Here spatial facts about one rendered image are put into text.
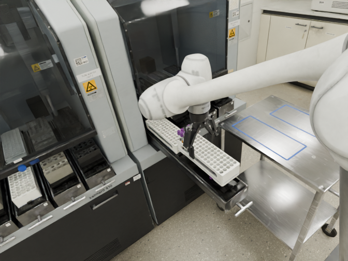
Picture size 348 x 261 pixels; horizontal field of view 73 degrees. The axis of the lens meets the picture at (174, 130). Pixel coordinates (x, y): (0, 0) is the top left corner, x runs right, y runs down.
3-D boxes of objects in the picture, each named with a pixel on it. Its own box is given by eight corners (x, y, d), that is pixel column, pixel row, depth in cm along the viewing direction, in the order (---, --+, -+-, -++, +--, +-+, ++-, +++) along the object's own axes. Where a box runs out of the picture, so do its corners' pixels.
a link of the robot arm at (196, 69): (197, 86, 94) (172, 100, 88) (194, 47, 84) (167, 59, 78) (218, 95, 87) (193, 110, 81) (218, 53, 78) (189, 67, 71)
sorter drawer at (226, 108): (160, 84, 197) (158, 74, 192) (173, 78, 203) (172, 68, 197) (223, 120, 148) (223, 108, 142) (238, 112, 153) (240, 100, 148)
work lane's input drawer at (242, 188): (143, 136, 144) (140, 125, 139) (161, 127, 150) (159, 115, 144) (232, 221, 95) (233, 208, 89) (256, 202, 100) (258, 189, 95)
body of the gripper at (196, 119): (196, 117, 87) (198, 136, 93) (213, 108, 91) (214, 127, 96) (184, 109, 92) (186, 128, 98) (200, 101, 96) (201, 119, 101)
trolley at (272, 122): (215, 205, 185) (214, 120, 134) (256, 177, 202) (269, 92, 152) (292, 284, 138) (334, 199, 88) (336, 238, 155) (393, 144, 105)
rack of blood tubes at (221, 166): (177, 149, 113) (176, 139, 110) (193, 139, 117) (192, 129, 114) (222, 187, 93) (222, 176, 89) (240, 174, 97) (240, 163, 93)
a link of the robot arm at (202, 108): (215, 96, 87) (215, 109, 90) (199, 87, 93) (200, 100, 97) (196, 105, 83) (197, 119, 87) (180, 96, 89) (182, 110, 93)
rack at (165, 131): (146, 129, 138) (144, 120, 135) (160, 122, 142) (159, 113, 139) (176, 155, 118) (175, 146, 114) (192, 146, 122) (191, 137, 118)
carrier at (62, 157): (69, 162, 121) (64, 154, 117) (70, 164, 119) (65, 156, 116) (45, 173, 116) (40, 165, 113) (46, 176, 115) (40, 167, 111)
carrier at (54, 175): (72, 169, 116) (68, 161, 113) (74, 172, 115) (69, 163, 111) (48, 182, 111) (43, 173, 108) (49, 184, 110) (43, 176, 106)
